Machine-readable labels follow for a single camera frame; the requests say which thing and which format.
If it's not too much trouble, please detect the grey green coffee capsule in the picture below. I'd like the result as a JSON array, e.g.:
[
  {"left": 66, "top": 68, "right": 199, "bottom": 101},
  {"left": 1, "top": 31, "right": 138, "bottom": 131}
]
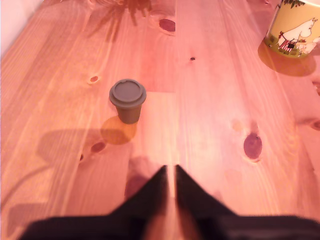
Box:
[{"left": 108, "top": 78, "right": 148, "bottom": 125}]

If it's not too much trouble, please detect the yellow cartoon print mug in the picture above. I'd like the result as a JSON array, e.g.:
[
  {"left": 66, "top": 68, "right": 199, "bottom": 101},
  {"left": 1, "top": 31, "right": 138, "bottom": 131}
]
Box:
[{"left": 264, "top": 0, "right": 320, "bottom": 59}]

